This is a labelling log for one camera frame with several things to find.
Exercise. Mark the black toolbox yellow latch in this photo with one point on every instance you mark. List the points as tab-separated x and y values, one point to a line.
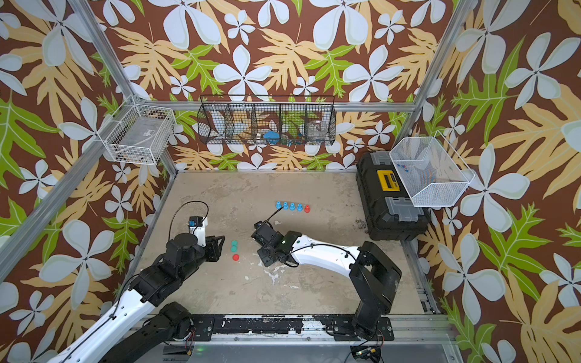
389	211

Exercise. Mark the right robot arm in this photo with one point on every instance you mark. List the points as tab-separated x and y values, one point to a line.
373	274

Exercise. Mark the aluminium frame post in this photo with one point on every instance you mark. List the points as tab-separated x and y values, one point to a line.
104	48
444	49

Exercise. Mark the white wire basket right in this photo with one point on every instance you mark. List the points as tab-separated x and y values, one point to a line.
432	172

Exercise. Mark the aluminium frame post back left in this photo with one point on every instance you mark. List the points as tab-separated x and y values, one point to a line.
104	48

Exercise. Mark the white wire basket left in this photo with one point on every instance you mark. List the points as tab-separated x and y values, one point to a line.
138	132

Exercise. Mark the aluminium frame post back right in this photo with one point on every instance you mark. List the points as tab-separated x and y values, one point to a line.
444	49

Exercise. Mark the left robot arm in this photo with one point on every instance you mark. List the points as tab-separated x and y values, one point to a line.
107	340

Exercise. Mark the blue object in basket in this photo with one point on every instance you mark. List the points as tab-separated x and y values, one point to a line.
272	137

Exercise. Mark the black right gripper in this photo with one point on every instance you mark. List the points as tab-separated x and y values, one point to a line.
261	252

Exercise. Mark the white wire basket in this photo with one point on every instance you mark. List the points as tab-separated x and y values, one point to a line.
432	172
138	132

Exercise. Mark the black wire basket back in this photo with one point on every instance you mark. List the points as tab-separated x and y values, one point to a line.
299	119

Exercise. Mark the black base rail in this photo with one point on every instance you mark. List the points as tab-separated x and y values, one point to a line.
338	327

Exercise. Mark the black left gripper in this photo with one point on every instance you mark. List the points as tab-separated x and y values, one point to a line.
213	247

